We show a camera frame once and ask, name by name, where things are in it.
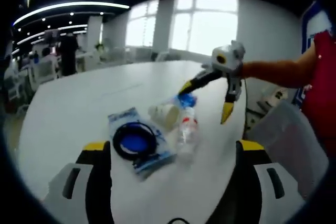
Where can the person's arm, orange sleeve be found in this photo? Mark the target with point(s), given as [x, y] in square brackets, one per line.
[323, 90]

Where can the white power adapter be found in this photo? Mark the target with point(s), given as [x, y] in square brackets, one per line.
[278, 95]

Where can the large bright window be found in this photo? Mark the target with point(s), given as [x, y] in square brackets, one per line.
[207, 22]
[143, 24]

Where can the large pale blue packet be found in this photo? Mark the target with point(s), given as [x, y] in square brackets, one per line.
[123, 116]

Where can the clear water bottle red label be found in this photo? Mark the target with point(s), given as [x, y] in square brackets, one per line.
[187, 134]

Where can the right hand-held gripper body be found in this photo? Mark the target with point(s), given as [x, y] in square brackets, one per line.
[232, 58]

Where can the clear plastic storage bin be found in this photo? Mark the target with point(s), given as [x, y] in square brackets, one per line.
[283, 134]

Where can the curved ceiling light strip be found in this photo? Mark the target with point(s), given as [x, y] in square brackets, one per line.
[73, 5]

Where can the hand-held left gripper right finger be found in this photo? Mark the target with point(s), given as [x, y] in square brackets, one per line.
[265, 197]

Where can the white paper cup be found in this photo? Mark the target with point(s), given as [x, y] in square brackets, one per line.
[164, 113]

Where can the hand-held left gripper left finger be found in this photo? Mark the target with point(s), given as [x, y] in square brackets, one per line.
[78, 195]

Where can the white table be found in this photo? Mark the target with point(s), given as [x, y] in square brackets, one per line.
[78, 98]

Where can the potted plant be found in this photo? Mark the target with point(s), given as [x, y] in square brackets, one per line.
[100, 46]

